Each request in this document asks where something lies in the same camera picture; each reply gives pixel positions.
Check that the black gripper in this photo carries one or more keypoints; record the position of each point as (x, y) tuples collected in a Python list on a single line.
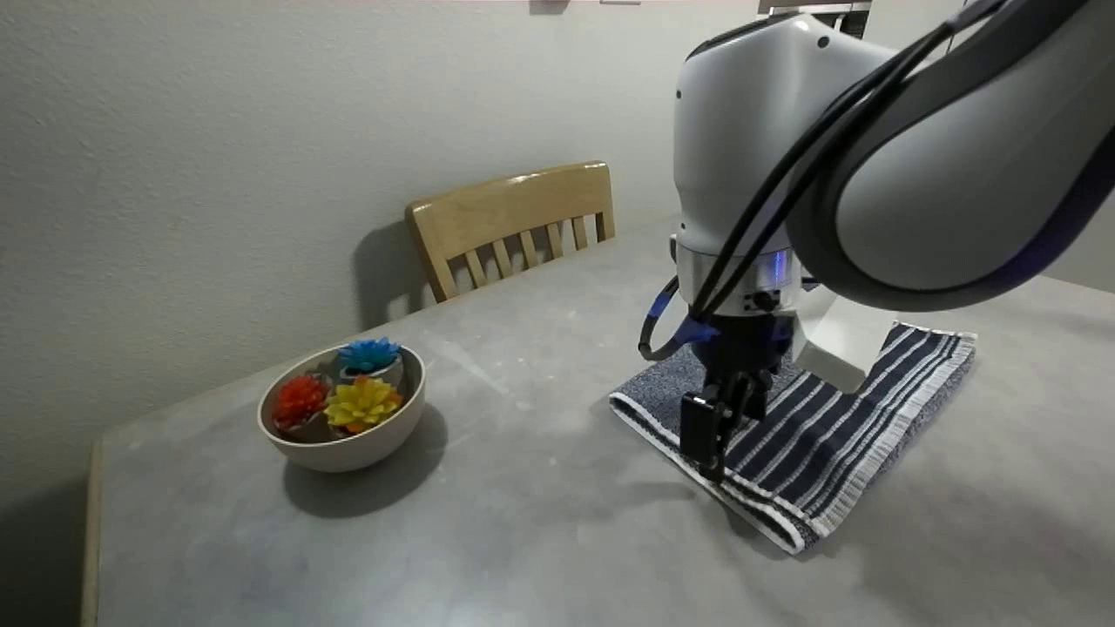
[(753, 342)]

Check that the grey blue striped towel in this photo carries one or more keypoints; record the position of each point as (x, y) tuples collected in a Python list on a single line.
[(839, 454)]

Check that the light wooden chair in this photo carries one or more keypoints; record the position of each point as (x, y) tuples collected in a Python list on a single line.
[(499, 210)]

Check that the blue flower decoration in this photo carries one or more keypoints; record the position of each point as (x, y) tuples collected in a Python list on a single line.
[(371, 352)]

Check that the yellow flower decoration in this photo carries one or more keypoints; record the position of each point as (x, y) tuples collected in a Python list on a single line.
[(365, 403)]

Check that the beige ceramic bowl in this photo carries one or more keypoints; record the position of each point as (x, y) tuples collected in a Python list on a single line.
[(349, 450)]

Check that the red flower decoration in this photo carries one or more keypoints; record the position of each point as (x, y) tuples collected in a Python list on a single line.
[(297, 398)]

